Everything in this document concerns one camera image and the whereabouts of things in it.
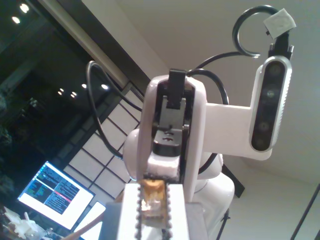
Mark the white plastic parts pile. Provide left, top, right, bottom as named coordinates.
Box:
left=0, top=207, right=55, bottom=240

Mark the long black arm cable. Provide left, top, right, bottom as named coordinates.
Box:
left=86, top=5, right=295, bottom=160

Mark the white paper cable tag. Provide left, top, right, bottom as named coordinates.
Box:
left=263, top=8, right=297, bottom=40

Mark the black stand leg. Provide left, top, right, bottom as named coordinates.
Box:
left=216, top=207, right=231, bottom=240
left=290, top=183, right=320, bottom=240

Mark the white blank screen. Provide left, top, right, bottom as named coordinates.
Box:
left=73, top=201, right=106, bottom=235

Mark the short black wrist cable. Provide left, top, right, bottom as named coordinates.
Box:
left=186, top=68, right=230, bottom=176

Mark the yellow network cable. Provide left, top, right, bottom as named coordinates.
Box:
left=66, top=178, right=168, bottom=240

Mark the gripper camera bar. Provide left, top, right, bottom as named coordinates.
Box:
left=204, top=56, right=294, bottom=161

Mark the computer monitor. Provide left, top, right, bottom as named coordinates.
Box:
left=16, top=160, right=96, bottom=231

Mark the paper lattice screen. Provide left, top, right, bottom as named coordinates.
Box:
left=56, top=81, right=151, bottom=201

